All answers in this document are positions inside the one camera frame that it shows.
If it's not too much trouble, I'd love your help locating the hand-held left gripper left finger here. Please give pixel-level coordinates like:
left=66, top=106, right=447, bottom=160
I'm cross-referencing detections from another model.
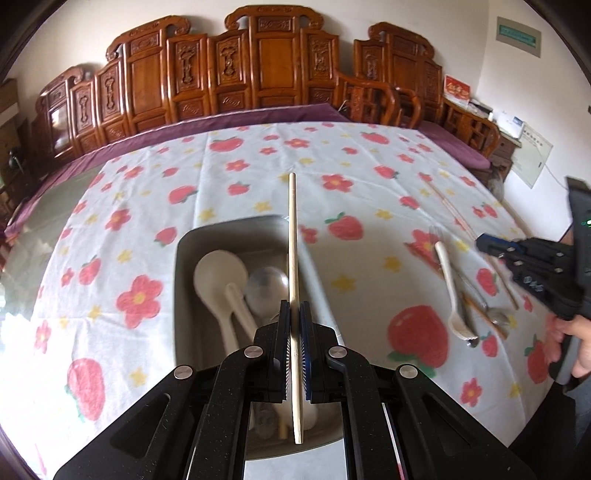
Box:
left=53, top=300, right=293, bottom=480

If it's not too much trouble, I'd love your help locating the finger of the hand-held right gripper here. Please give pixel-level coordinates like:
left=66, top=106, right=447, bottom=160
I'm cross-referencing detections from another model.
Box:
left=475, top=233, right=525, bottom=247
left=480, top=246, right=520, bottom=261

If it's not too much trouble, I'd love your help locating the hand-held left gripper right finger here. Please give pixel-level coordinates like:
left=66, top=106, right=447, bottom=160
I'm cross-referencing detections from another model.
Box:
left=298, top=301, right=539, bottom=480

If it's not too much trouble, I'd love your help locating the metal spoon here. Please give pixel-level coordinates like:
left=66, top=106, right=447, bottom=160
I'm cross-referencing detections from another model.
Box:
left=245, top=267, right=291, bottom=328
left=466, top=281, right=509, bottom=326

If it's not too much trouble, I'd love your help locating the light wooden chopstick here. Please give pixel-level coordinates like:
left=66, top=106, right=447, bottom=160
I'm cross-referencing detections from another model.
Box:
left=287, top=173, right=306, bottom=445
left=424, top=180, right=520, bottom=310

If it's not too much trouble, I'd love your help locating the rectangular metal tray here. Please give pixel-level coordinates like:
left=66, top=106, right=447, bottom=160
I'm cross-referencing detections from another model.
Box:
left=174, top=215, right=347, bottom=462

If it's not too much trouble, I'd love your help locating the person's right hand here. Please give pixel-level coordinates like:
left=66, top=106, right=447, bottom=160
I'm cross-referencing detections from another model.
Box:
left=545, top=315, right=591, bottom=377

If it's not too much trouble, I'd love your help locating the purple armchair cushion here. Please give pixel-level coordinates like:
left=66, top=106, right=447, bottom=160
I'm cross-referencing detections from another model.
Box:
left=418, top=121, right=491, bottom=171

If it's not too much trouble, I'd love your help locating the white box device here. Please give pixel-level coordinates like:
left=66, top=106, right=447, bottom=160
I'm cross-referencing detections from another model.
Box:
left=496, top=111, right=527, bottom=139

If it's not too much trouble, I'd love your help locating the stack of papers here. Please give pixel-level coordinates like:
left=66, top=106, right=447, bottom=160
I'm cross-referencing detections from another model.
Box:
left=468, top=99, right=495, bottom=121

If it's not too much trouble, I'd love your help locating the strawberry flower print tablecloth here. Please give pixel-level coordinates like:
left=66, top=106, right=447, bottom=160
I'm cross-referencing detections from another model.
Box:
left=0, top=121, right=561, bottom=478

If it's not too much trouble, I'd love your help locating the carved wooden armchair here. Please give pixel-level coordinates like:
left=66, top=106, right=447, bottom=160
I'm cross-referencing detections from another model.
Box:
left=353, top=22, right=502, bottom=169

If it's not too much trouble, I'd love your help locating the carved wooden sofa bench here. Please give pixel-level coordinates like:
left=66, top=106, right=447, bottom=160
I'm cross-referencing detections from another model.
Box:
left=34, top=4, right=423, bottom=162

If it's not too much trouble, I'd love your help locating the white wall distribution box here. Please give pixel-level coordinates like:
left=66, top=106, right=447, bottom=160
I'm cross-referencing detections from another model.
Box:
left=510, top=129, right=554, bottom=189

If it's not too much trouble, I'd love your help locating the grey wall panel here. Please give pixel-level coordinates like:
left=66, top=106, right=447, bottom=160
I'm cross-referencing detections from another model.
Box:
left=496, top=16, right=542, bottom=58

